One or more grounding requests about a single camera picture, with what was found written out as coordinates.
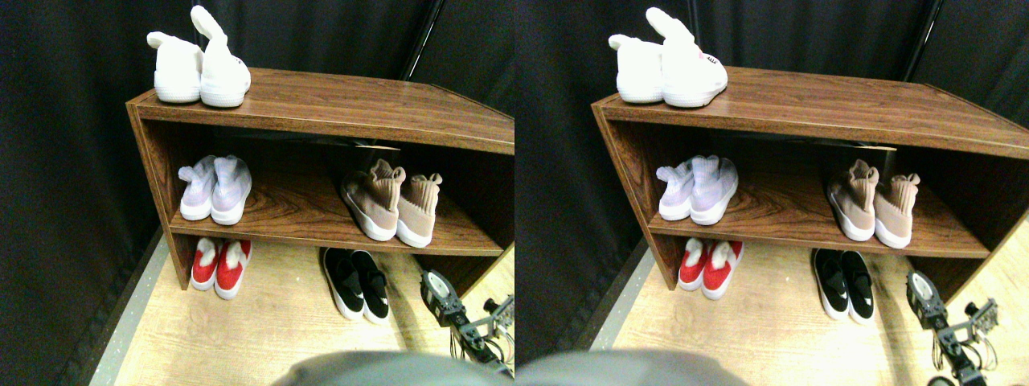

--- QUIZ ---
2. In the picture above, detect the brown shoe rack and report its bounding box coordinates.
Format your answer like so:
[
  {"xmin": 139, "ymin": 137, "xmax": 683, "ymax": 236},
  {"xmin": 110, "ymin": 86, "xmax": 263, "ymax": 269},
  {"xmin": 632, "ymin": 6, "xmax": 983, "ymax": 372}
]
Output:
[
  {"xmin": 125, "ymin": 68, "xmax": 515, "ymax": 297},
  {"xmin": 591, "ymin": 68, "xmax": 1029, "ymax": 305}
]

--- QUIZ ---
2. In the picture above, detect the black shoe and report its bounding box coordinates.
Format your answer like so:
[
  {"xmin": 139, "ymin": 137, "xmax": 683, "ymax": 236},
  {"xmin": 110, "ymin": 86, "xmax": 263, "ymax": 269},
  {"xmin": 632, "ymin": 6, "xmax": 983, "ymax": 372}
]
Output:
[
  {"xmin": 813, "ymin": 248, "xmax": 851, "ymax": 321},
  {"xmin": 840, "ymin": 250, "xmax": 876, "ymax": 325},
  {"xmin": 351, "ymin": 250, "xmax": 391, "ymax": 325},
  {"xmin": 322, "ymin": 248, "xmax": 365, "ymax": 322}
]

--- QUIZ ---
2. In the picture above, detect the white shoe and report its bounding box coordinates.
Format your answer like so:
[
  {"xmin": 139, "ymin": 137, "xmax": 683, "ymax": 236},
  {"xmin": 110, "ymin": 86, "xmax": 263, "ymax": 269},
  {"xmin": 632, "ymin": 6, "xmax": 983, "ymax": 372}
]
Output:
[
  {"xmin": 147, "ymin": 31, "xmax": 204, "ymax": 104},
  {"xmin": 646, "ymin": 7, "xmax": 729, "ymax": 109},
  {"xmin": 191, "ymin": 6, "xmax": 252, "ymax": 108},
  {"xmin": 609, "ymin": 34, "xmax": 666, "ymax": 104}
]

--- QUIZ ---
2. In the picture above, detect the lilac shoe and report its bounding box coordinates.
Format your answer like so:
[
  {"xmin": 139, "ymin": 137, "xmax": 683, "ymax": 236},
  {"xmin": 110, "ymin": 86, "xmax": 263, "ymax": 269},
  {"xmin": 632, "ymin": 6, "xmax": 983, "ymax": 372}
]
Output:
[
  {"xmin": 210, "ymin": 155, "xmax": 252, "ymax": 226},
  {"xmin": 178, "ymin": 157, "xmax": 216, "ymax": 221},
  {"xmin": 689, "ymin": 155, "xmax": 740, "ymax": 226},
  {"xmin": 656, "ymin": 158, "xmax": 697, "ymax": 221}
]

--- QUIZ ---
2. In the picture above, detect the black curtain stand pole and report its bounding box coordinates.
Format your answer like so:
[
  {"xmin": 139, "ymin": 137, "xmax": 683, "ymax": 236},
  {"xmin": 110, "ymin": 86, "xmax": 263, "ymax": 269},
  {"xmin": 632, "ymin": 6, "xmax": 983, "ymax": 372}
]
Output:
[
  {"xmin": 903, "ymin": 0, "xmax": 945, "ymax": 83},
  {"xmin": 400, "ymin": 0, "xmax": 445, "ymax": 81}
]

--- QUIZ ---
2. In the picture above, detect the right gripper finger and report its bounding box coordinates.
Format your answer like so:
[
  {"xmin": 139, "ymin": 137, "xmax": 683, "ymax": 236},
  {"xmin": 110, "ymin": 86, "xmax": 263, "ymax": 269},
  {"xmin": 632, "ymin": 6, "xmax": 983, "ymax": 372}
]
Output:
[
  {"xmin": 907, "ymin": 271, "xmax": 943, "ymax": 316},
  {"xmin": 420, "ymin": 271, "xmax": 457, "ymax": 314}
]

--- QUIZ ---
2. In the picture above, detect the beige shoe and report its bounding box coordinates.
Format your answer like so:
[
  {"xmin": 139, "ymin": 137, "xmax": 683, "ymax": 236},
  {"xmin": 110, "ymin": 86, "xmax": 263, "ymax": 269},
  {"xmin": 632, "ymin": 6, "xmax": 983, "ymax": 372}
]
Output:
[
  {"xmin": 827, "ymin": 159, "xmax": 879, "ymax": 242},
  {"xmin": 873, "ymin": 173, "xmax": 920, "ymax": 249},
  {"xmin": 396, "ymin": 173, "xmax": 444, "ymax": 248},
  {"xmin": 341, "ymin": 159, "xmax": 406, "ymax": 242}
]

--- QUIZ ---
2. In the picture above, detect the red shoe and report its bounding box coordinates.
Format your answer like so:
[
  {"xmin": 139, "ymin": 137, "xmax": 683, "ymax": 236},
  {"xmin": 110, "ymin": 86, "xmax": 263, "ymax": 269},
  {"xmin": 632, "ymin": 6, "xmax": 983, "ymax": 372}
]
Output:
[
  {"xmin": 701, "ymin": 240, "xmax": 744, "ymax": 301},
  {"xmin": 678, "ymin": 238, "xmax": 710, "ymax": 291},
  {"xmin": 191, "ymin": 238, "xmax": 222, "ymax": 291},
  {"xmin": 214, "ymin": 240, "xmax": 252, "ymax": 301}
]

